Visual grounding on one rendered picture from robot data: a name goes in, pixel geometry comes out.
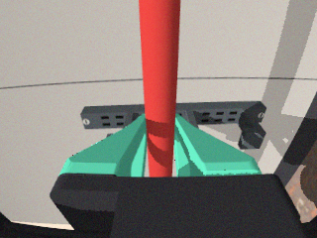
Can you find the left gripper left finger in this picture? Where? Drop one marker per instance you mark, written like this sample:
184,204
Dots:
114,154

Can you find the red metal bar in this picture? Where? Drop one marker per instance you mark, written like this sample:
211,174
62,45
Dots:
159,25

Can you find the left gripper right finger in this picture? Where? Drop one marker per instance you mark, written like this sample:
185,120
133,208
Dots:
207,155

